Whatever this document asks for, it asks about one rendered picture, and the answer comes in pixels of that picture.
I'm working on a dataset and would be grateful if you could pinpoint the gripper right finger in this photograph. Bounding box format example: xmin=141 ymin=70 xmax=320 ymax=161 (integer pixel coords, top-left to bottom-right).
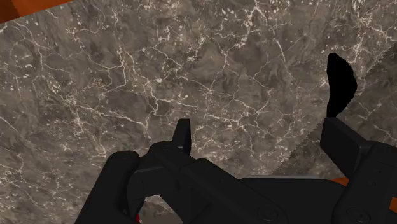
xmin=320 ymin=117 xmax=397 ymax=224

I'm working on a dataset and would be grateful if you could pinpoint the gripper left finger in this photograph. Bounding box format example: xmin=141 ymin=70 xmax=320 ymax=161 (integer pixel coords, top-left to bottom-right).
xmin=74 ymin=118 xmax=288 ymax=224

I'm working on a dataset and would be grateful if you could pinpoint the black curved object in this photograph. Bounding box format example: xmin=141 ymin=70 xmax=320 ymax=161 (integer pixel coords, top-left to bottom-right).
xmin=326 ymin=52 xmax=358 ymax=118

